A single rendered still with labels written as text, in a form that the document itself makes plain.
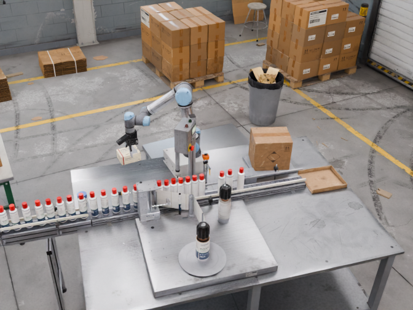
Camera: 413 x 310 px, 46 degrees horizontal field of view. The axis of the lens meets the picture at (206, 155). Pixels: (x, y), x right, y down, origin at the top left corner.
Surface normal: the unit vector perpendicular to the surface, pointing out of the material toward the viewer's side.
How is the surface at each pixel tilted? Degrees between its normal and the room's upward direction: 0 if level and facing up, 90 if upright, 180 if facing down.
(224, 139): 0
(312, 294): 2
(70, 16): 90
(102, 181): 0
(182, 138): 90
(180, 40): 90
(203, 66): 90
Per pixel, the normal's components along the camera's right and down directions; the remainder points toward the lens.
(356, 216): 0.02, -0.82
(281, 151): 0.09, 0.57
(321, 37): 0.52, 0.50
